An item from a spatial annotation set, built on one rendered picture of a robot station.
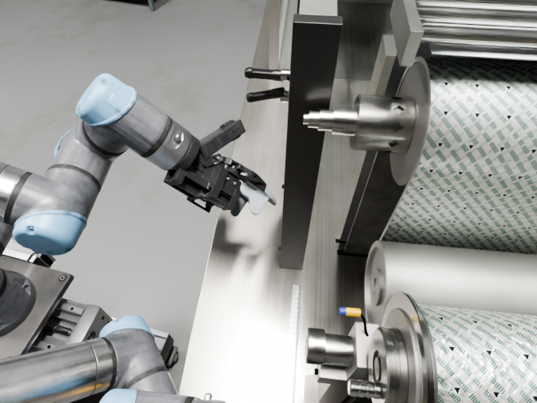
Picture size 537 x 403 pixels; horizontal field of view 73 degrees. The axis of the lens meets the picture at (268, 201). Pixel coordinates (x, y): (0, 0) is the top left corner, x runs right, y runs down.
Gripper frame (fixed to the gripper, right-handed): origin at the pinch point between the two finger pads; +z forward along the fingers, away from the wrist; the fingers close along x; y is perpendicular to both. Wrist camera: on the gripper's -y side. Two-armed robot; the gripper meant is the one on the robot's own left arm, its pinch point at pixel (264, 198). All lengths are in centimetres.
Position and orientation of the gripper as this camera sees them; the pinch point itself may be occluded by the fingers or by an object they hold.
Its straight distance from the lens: 71.9
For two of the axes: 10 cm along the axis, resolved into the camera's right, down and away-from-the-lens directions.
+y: -2.7, 8.8, -3.8
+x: 7.1, -0.8, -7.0
